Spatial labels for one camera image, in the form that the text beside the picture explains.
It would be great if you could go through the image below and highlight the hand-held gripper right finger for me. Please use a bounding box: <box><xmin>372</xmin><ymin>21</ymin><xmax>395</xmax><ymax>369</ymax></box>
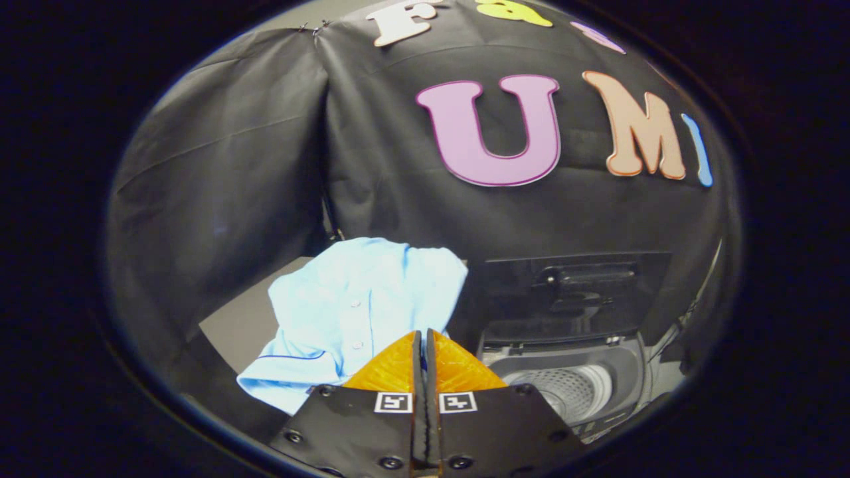
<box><xmin>425</xmin><ymin>329</ymin><xmax>588</xmax><ymax>478</ymax></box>

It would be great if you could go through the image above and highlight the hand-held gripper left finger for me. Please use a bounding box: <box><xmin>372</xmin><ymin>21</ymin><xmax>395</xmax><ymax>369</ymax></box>
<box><xmin>269</xmin><ymin>330</ymin><xmax>426</xmax><ymax>478</ymax></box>

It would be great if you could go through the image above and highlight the grey top-load washing machine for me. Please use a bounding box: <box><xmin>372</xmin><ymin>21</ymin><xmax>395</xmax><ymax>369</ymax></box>
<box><xmin>475</xmin><ymin>332</ymin><xmax>691</xmax><ymax>444</ymax></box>

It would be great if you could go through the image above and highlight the light blue button shirt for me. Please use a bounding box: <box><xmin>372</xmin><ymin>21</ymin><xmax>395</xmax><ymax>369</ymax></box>
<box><xmin>236</xmin><ymin>237</ymin><xmax>469</xmax><ymax>416</ymax></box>

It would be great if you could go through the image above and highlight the dark cabinet with beige door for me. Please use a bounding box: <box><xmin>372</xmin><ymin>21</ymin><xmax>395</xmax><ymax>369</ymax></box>
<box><xmin>179</xmin><ymin>256</ymin><xmax>469</xmax><ymax>445</ymax></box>

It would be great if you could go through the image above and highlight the black backdrop cloth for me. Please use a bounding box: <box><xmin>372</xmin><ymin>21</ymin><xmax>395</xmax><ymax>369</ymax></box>
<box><xmin>106</xmin><ymin>0</ymin><xmax>741</xmax><ymax>372</ymax></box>

